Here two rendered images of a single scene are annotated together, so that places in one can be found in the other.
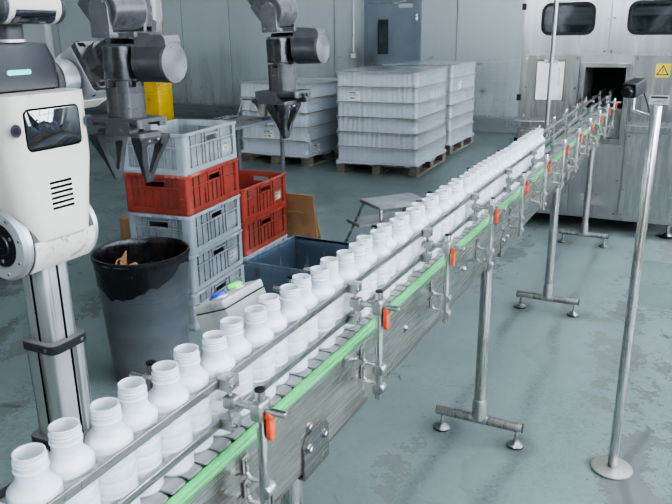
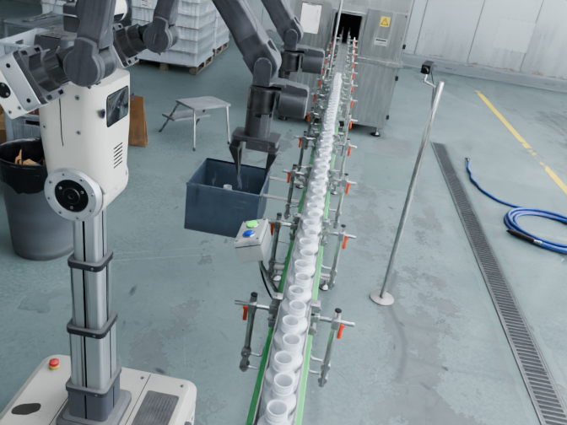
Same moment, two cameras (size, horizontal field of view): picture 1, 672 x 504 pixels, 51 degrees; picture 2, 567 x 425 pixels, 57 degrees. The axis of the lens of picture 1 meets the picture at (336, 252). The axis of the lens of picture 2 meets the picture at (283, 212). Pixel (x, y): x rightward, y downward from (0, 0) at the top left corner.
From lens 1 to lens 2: 0.72 m
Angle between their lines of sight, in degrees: 23
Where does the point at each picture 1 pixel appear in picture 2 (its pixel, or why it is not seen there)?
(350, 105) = (143, 11)
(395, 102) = (180, 13)
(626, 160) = (356, 81)
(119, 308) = (25, 199)
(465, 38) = not seen: outside the picture
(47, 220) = (110, 177)
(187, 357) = (300, 295)
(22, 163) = (103, 137)
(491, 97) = not seen: hidden behind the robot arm
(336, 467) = (215, 312)
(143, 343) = (45, 226)
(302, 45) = (311, 61)
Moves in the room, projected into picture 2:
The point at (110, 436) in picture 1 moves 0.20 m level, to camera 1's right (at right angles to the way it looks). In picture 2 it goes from (296, 357) to (382, 346)
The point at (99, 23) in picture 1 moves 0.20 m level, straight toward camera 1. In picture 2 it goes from (261, 76) to (326, 105)
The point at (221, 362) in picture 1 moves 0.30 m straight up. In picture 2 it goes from (307, 293) to (329, 180)
